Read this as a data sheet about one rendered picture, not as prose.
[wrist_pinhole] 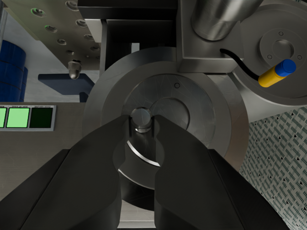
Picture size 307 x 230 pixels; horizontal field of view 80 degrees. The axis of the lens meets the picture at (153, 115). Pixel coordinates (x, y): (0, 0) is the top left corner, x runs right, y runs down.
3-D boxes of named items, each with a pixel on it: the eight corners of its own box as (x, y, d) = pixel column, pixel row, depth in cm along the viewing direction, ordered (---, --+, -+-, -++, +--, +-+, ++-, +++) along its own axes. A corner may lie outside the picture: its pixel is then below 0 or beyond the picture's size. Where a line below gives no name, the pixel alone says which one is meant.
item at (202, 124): (230, 152, 14) (133, 179, 13) (220, 152, 16) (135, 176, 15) (199, 63, 15) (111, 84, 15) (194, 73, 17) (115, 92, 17)
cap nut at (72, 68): (79, 61, 51) (77, 76, 50) (83, 67, 54) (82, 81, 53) (66, 60, 50) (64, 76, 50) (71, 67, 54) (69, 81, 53)
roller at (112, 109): (226, 61, 17) (238, 190, 15) (180, 115, 43) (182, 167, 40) (103, 60, 17) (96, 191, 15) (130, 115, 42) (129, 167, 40)
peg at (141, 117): (155, 124, 11) (133, 131, 11) (154, 130, 14) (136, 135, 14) (149, 103, 12) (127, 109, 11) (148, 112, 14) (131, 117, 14)
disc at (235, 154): (241, 46, 18) (259, 211, 15) (238, 49, 18) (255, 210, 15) (87, 44, 18) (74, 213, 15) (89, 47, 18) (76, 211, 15)
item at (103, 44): (113, -75, 21) (104, 75, 18) (131, 44, 44) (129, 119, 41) (108, -75, 21) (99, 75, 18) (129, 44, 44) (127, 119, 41)
